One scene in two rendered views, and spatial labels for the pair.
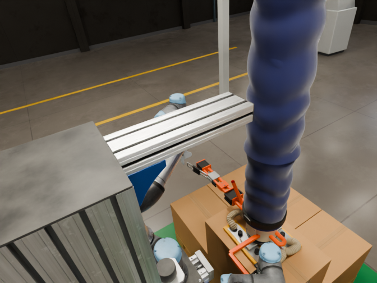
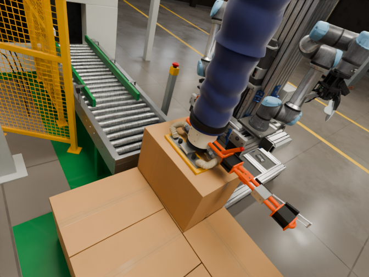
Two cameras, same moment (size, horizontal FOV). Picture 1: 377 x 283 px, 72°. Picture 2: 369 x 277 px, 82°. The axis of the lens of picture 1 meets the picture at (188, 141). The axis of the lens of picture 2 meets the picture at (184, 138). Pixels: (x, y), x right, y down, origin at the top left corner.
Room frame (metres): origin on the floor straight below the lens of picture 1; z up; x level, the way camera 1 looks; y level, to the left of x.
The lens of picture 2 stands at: (1.82, -0.83, 1.83)
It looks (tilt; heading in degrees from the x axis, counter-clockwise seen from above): 39 degrees down; 158
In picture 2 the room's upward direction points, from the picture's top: 19 degrees clockwise
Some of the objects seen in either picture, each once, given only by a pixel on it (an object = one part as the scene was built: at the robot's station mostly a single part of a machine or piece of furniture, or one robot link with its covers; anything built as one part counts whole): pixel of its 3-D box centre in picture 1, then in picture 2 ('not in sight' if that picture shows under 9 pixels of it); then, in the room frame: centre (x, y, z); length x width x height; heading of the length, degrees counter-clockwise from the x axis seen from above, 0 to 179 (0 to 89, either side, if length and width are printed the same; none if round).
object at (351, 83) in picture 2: not in sight; (344, 66); (-3.96, 5.93, 0.52); 1.09 x 0.71 x 1.05; 25
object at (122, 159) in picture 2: not in sight; (154, 149); (0.54, -0.55, 0.58); 0.70 x 0.03 x 0.06; 118
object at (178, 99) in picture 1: (178, 106); (361, 48); (1.09, 0.03, 1.74); 0.09 x 0.08 x 0.11; 147
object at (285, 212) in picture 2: (203, 166); (283, 216); (1.42, -0.09, 1.07); 0.08 x 0.07 x 0.05; 27
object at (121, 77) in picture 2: not in sight; (111, 62); (-0.93, -1.03, 0.60); 1.60 x 0.11 x 0.09; 28
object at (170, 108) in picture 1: (169, 117); (351, 43); (1.00, 0.07, 1.74); 0.11 x 0.11 x 0.08; 57
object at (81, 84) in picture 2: not in sight; (64, 64); (-0.68, -1.50, 0.60); 1.60 x 0.11 x 0.09; 28
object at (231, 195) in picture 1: (233, 196); (231, 162); (1.11, -0.24, 1.07); 0.10 x 0.08 x 0.06; 117
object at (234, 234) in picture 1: (248, 243); not in sight; (0.84, -0.27, 0.97); 0.34 x 0.10 x 0.05; 27
